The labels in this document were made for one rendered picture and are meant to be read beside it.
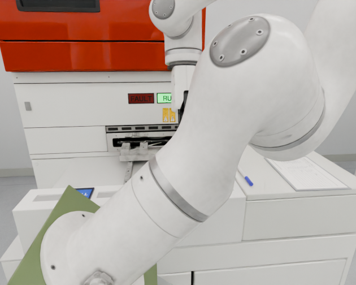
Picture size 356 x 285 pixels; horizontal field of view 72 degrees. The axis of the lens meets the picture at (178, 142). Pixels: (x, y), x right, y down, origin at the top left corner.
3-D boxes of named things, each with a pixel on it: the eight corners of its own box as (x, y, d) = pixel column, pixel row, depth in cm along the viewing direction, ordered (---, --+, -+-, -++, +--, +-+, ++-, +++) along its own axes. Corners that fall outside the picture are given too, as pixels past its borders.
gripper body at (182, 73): (165, 65, 60) (166, 111, 62) (168, 57, 50) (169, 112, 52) (195, 65, 61) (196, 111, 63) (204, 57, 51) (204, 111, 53)
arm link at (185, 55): (164, 56, 60) (164, 69, 60) (165, 48, 51) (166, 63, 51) (198, 56, 60) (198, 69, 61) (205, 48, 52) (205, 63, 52)
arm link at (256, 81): (218, 228, 37) (350, 116, 33) (130, 197, 23) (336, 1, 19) (183, 173, 45) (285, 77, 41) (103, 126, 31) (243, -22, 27)
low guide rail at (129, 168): (130, 157, 118) (130, 151, 117) (134, 157, 118) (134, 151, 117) (116, 225, 72) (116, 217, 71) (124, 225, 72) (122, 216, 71)
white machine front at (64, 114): (33, 157, 118) (13, 71, 105) (199, 150, 126) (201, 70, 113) (29, 160, 116) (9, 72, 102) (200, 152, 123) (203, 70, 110)
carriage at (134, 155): (121, 154, 114) (121, 149, 113) (199, 151, 117) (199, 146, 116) (119, 162, 106) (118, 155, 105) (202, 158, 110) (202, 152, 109)
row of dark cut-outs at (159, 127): (106, 131, 116) (105, 126, 115) (198, 128, 120) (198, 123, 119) (106, 132, 115) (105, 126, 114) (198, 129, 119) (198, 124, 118)
